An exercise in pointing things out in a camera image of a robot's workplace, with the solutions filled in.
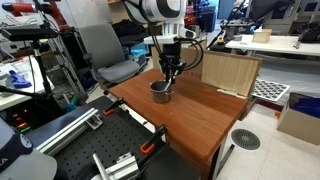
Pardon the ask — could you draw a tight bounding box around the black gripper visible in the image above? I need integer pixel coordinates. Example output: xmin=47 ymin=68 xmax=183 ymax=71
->
xmin=160 ymin=42 xmax=186 ymax=84

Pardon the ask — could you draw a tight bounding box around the white marker with black cap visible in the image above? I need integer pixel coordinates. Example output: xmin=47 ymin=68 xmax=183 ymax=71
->
xmin=164 ymin=78 xmax=175 ymax=93

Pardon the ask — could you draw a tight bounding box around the silver metal pot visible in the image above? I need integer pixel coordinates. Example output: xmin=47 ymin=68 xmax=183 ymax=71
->
xmin=149 ymin=80 xmax=174 ymax=104

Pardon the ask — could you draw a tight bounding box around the blue plastic bin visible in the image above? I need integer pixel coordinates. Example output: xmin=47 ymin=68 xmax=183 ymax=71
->
xmin=123 ymin=41 xmax=149 ymax=68

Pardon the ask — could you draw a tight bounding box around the grey office chair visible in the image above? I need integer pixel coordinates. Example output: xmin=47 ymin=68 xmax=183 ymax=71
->
xmin=78 ymin=23 xmax=143 ymax=93

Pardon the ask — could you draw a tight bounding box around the black orange bar clamp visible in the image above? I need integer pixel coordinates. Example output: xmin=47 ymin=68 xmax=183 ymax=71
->
xmin=139 ymin=124 xmax=168 ymax=155
xmin=102 ymin=97 xmax=126 ymax=117

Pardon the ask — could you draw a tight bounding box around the black perforated breadboard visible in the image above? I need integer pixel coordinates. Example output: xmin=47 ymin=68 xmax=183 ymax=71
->
xmin=24 ymin=95 xmax=201 ymax=180

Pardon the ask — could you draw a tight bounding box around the light wooden box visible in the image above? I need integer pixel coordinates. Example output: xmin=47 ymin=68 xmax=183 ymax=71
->
xmin=252 ymin=28 xmax=273 ymax=44

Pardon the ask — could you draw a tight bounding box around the round floor drain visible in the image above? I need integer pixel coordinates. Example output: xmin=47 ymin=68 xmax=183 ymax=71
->
xmin=230 ymin=128 xmax=262 ymax=151

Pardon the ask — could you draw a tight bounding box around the white perforated panel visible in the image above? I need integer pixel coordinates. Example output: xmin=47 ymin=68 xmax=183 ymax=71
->
xmin=252 ymin=78 xmax=291 ymax=103

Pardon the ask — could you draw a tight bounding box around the black metal table leg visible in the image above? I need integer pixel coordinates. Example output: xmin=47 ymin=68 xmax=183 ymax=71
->
xmin=208 ymin=143 xmax=236 ymax=180

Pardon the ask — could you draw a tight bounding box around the white table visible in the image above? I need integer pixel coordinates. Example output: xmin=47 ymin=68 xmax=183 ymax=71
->
xmin=225 ymin=34 xmax=320 ymax=58

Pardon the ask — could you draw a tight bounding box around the large cardboard box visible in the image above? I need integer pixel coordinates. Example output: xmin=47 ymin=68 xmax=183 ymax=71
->
xmin=276 ymin=92 xmax=320 ymax=147

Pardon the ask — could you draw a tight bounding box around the black equipment on table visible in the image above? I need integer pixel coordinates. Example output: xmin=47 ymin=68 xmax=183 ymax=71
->
xmin=294 ymin=22 xmax=320 ymax=44

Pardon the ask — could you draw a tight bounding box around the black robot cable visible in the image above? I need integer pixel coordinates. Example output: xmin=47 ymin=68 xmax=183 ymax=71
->
xmin=176 ymin=37 xmax=205 ymax=72

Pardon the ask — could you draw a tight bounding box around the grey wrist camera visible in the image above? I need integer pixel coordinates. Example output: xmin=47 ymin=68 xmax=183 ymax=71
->
xmin=179 ymin=27 xmax=198 ymax=40

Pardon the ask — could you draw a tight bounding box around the aluminium extrusion rail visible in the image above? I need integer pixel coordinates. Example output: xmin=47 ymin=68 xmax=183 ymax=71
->
xmin=91 ymin=151 xmax=141 ymax=180
xmin=34 ymin=106 xmax=104 ymax=158

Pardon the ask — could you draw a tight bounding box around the black camera stand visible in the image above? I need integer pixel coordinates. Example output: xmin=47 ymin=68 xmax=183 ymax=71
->
xmin=0 ymin=39 xmax=56 ymax=101

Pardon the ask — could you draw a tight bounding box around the black stereo camera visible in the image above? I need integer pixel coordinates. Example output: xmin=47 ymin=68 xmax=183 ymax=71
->
xmin=0 ymin=24 xmax=60 ymax=43

